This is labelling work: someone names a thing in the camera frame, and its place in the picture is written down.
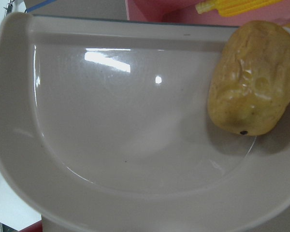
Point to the brown toy potato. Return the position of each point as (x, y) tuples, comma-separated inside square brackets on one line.
[(250, 87)]

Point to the pink plastic bin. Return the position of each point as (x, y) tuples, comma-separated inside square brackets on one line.
[(184, 12)]

